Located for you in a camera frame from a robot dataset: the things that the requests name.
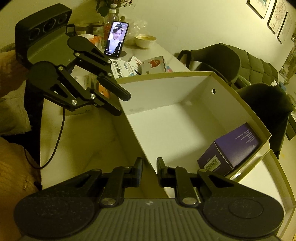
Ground white blue text medicine box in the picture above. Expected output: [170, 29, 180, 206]
[111, 59, 135, 79]

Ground dark purple product box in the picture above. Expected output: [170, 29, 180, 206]
[197, 123, 261, 176]

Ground white box red cartoon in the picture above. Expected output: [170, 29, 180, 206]
[141, 56, 166, 75]

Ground white cardboard sorting box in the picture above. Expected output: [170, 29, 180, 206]
[113, 71, 271, 180]

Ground orange tissue box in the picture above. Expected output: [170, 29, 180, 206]
[89, 36, 102, 49]

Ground smartphone with lit screen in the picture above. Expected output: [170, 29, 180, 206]
[104, 21, 129, 58]

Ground plastic drink bottle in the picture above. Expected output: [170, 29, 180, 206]
[103, 9, 118, 48]

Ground white box lid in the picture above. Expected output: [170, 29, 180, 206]
[231, 150, 295, 240]

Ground dried flower bouquet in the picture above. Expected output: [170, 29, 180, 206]
[95, 0, 133, 17]

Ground clear plastic bag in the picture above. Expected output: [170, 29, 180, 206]
[125, 19, 149, 46]

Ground white bowl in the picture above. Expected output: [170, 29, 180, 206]
[134, 34, 157, 49]

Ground near dark armchair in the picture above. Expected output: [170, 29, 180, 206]
[236, 83, 293, 158]

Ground dark armchair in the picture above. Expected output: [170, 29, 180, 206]
[177, 44, 241, 87]
[236, 83, 293, 158]

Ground far dark armchair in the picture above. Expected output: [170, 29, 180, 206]
[177, 44, 241, 87]

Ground green quilted sofa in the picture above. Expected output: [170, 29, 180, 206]
[220, 43, 278, 89]

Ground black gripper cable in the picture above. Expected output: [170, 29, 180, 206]
[23, 107, 66, 170]

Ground framed wall picture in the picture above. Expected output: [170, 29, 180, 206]
[246, 0, 270, 19]
[277, 12, 292, 44]
[267, 0, 286, 34]

